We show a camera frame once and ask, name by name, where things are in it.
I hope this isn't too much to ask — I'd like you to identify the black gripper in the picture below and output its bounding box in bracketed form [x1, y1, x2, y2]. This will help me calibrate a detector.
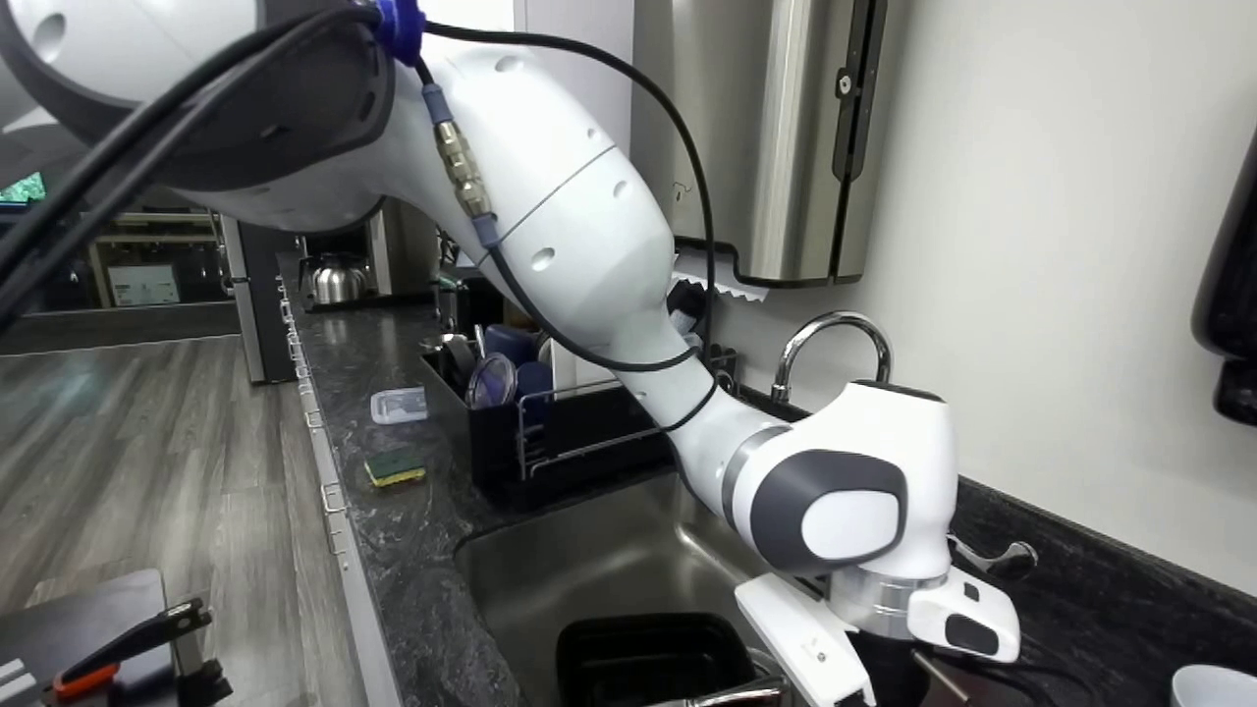
[856, 638, 942, 707]

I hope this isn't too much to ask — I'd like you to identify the black dish rack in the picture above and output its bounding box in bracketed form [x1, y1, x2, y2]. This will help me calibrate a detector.
[426, 326, 683, 515]

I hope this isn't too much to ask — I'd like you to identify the black plastic tray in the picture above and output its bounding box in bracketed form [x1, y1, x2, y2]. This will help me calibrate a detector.
[553, 610, 778, 707]

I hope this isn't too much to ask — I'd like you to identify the stainless steel sink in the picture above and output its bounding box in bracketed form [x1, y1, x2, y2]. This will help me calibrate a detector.
[451, 475, 798, 707]

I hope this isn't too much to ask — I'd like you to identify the chrome sink faucet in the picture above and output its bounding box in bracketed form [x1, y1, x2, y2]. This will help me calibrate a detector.
[765, 305, 896, 403]

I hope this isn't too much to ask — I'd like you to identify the dark blue tumbler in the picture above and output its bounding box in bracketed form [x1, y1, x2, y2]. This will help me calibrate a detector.
[485, 326, 558, 399]

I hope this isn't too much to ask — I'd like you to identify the clear lid blue slider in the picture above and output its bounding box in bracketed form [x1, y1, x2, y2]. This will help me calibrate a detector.
[463, 350, 524, 411]

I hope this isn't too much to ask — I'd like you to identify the green yellow sponge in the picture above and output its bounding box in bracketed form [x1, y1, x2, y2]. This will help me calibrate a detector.
[361, 447, 431, 495]

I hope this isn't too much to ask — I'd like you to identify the stainless paper towel dispenser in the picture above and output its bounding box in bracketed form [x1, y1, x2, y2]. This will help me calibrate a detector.
[634, 0, 896, 287]

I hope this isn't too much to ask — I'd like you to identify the black tool orange grip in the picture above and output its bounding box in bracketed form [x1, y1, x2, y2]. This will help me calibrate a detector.
[52, 596, 217, 698]

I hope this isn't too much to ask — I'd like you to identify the background storage shelf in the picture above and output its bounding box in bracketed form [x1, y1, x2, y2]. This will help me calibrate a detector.
[87, 206, 227, 314]

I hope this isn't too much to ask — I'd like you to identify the green packet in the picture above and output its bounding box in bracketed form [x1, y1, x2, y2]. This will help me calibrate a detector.
[0, 170, 52, 215]

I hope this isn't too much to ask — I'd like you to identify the grey faucet lever handle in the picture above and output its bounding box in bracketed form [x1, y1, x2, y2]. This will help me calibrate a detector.
[946, 529, 1043, 581]

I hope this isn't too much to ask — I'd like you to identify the black wall soap dispenser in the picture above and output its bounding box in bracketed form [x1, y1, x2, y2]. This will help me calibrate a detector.
[1190, 170, 1257, 423]

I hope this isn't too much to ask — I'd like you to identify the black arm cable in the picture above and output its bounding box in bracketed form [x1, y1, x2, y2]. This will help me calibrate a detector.
[414, 16, 729, 441]
[0, 7, 384, 333]

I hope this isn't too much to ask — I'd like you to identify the blue cable connector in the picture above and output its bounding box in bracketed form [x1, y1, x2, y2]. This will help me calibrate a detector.
[371, 0, 431, 71]

